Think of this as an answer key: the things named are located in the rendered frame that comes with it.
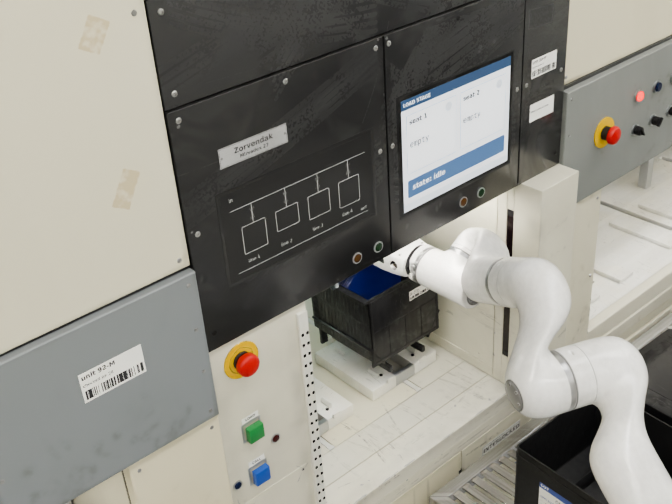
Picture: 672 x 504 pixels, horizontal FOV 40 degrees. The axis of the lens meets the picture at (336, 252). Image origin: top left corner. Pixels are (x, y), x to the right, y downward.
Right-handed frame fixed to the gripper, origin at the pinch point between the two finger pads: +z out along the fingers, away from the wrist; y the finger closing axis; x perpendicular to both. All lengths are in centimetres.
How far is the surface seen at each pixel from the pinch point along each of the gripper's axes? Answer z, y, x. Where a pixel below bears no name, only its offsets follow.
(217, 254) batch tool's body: -30, -57, 34
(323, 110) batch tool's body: -30, -35, 49
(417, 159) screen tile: -30.2, -14.7, 33.8
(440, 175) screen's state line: -30.1, -8.9, 28.6
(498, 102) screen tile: -30.2, 6.6, 37.7
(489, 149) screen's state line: -30.1, 4.4, 29.0
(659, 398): -54, 36, -36
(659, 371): -49, 44, -36
